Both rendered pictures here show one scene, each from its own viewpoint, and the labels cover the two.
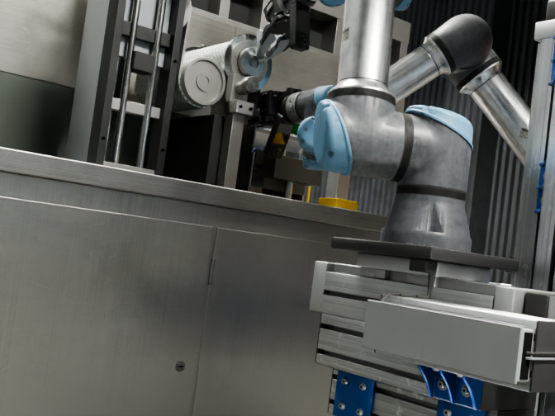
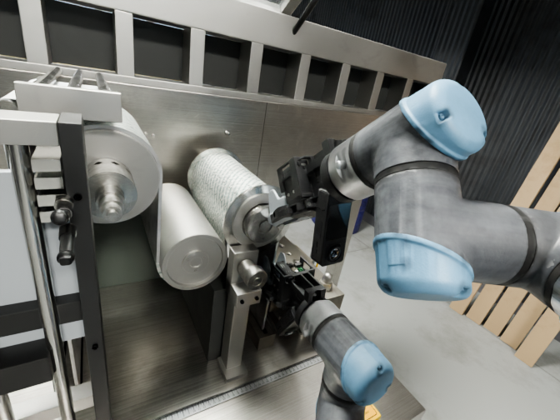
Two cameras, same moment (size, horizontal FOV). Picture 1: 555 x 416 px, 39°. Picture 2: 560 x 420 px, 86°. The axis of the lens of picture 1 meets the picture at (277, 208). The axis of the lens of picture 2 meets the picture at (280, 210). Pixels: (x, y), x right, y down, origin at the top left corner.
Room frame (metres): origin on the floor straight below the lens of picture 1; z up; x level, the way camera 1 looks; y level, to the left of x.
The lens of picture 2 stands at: (1.49, 0.06, 1.50)
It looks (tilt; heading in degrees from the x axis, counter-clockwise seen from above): 23 degrees down; 3
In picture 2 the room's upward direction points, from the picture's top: 10 degrees clockwise
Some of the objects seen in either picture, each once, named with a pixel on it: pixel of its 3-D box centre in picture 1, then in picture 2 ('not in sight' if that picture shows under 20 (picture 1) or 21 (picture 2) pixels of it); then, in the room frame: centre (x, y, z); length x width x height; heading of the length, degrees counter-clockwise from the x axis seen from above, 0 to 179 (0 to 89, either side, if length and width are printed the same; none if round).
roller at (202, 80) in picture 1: (179, 85); (180, 230); (2.04, 0.29, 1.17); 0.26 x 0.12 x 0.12; 37
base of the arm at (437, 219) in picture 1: (428, 219); not in sight; (1.33, -0.25, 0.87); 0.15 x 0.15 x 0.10
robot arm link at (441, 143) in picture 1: (432, 149); not in sight; (1.33, -0.25, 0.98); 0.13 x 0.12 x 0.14; 99
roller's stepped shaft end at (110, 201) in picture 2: not in sight; (111, 206); (1.80, 0.27, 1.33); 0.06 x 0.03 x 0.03; 37
